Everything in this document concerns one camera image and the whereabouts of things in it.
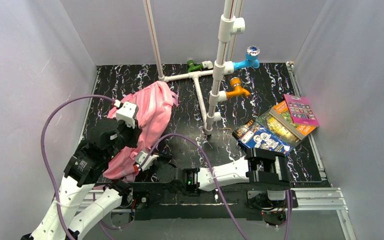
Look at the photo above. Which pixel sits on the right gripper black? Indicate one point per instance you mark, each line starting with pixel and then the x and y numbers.
pixel 160 158

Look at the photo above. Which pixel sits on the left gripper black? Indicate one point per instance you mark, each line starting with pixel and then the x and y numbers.
pixel 125 133

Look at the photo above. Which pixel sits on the blue 91-storey treehouse book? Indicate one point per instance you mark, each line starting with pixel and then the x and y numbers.
pixel 262 139

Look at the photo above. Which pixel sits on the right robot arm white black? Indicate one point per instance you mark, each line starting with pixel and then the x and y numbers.
pixel 262 173

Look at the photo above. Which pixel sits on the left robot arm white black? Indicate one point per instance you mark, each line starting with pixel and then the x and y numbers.
pixel 91 158

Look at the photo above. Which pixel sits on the dark treehouse book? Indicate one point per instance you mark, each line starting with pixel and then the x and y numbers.
pixel 242 129

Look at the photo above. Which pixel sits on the green pipe valve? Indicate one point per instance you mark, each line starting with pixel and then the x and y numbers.
pixel 192 67

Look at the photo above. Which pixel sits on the orange tap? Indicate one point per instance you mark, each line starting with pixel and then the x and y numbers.
pixel 237 89

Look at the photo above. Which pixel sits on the green cover book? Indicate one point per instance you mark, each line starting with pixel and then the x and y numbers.
pixel 279 129

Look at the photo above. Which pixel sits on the blue tap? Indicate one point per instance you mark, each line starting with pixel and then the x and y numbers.
pixel 251 59

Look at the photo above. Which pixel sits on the pink small book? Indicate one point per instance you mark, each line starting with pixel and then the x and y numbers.
pixel 300 110

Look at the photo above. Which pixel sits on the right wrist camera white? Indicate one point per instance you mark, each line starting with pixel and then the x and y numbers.
pixel 143 160

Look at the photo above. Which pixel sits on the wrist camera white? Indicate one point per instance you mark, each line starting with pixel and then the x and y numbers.
pixel 143 160
pixel 127 112

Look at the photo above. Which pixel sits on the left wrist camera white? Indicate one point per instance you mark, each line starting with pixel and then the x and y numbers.
pixel 127 112

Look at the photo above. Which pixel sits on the white PVC pipe frame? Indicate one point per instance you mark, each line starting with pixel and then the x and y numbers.
pixel 229 26

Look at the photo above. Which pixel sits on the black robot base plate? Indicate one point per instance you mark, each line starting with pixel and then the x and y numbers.
pixel 155 200

